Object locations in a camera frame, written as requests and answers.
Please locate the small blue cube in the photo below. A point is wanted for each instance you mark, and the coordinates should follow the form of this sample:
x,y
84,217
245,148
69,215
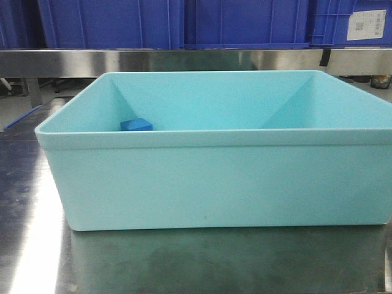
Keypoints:
x,y
138,124

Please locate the blue crate behind right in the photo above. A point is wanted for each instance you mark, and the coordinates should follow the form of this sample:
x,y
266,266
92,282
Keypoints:
x,y
327,23

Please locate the stainless steel shelf rail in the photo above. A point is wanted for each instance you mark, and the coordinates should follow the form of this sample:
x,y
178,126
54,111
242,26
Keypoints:
x,y
94,63

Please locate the blue crate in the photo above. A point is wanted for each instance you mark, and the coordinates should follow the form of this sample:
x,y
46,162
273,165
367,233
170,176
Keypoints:
x,y
96,25
245,24
327,23

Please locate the blue crate behind left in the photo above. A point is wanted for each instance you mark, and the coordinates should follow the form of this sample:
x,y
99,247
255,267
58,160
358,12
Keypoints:
x,y
96,25

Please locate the light teal plastic tub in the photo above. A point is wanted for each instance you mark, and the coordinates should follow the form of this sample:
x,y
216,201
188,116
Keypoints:
x,y
227,149

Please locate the white paper label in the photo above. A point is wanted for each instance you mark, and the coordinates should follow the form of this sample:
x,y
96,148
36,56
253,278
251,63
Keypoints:
x,y
364,25

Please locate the blue crate behind middle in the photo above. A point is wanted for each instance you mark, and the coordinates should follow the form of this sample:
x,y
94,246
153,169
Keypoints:
x,y
245,24

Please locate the black tape strip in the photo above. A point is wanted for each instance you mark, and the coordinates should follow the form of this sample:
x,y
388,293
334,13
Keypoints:
x,y
325,58

